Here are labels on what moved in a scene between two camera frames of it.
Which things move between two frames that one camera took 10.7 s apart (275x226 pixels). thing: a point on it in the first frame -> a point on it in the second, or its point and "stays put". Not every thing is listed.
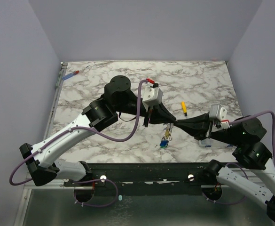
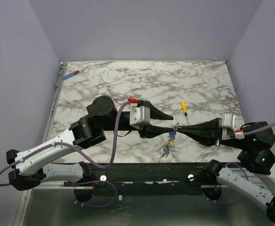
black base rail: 144,179 stays put
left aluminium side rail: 48,129 stays put
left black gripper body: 151,112 -> 143,132
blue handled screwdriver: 70,75 stays put
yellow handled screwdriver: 184,108 stays put
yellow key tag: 167,133 -> 168,142
